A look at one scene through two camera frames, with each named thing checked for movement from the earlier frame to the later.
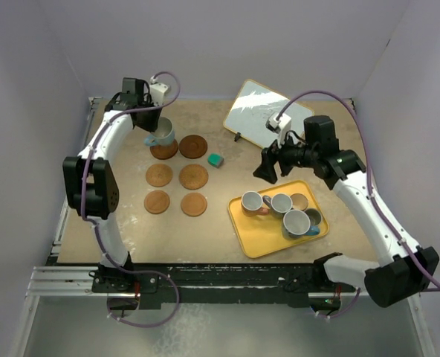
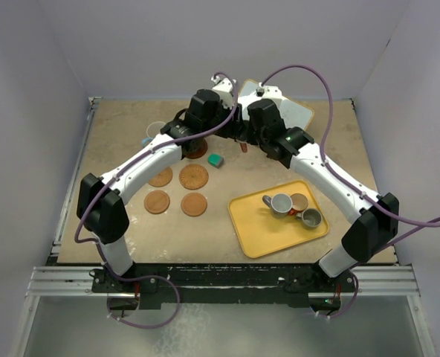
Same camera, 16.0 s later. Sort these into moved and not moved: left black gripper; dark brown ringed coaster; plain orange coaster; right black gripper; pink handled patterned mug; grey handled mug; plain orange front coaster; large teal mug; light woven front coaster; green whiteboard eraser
Moved: right black gripper; left black gripper; large teal mug; pink handled patterned mug
Not moved: green whiteboard eraser; dark brown ringed coaster; plain orange front coaster; grey handled mug; light woven front coaster; plain orange coaster
